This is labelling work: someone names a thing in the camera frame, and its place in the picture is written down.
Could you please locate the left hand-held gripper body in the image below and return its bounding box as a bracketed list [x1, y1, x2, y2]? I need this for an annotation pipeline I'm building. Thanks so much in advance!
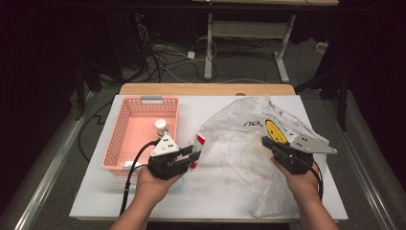
[147, 132, 190, 180]

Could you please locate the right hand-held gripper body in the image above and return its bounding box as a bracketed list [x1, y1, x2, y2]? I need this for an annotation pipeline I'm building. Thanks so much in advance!
[271, 133, 338, 175]

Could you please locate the red and white tube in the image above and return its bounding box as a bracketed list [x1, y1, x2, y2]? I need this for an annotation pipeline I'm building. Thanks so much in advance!
[189, 133, 207, 171]

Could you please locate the clear smiley plastic bag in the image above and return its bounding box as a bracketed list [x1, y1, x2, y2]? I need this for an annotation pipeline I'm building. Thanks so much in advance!
[187, 93, 330, 220]

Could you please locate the white capped jar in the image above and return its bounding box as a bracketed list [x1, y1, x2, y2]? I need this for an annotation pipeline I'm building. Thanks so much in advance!
[154, 118, 169, 139]

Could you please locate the pink plastic basket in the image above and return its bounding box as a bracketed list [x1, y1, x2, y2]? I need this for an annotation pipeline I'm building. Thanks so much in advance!
[101, 95, 180, 177]

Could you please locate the person's left hand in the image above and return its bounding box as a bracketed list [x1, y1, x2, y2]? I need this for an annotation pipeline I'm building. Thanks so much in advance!
[135, 166, 187, 207]

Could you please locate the person's right hand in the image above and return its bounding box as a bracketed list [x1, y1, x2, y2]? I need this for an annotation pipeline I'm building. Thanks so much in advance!
[270, 156, 321, 204]

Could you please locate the white table board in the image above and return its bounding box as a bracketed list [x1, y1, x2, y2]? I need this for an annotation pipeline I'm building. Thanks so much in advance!
[69, 94, 349, 221]

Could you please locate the black metal stand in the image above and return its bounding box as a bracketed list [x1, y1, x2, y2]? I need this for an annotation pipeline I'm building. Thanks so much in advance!
[294, 68, 350, 132]
[74, 60, 103, 122]

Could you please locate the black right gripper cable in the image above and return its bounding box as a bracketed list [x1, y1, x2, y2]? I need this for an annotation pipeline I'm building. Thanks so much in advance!
[305, 159, 325, 202]

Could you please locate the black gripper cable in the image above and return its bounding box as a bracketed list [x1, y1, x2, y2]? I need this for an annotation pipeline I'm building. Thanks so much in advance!
[119, 138, 161, 217]
[305, 159, 325, 202]

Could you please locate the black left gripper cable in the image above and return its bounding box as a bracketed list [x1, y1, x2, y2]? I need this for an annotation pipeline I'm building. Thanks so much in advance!
[119, 138, 161, 217]

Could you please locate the metal floor rail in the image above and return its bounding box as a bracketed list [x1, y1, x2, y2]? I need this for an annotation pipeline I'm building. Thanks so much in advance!
[13, 91, 98, 230]
[320, 95, 397, 230]

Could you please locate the black floor cable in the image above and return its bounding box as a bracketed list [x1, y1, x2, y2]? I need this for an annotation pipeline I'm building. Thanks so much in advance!
[78, 100, 113, 163]

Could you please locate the tangle of floor cables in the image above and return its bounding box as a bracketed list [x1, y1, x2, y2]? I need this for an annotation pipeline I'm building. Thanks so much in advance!
[137, 25, 219, 84]

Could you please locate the white metal desk frame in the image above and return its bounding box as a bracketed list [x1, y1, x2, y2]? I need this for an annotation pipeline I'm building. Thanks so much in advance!
[204, 12, 297, 83]

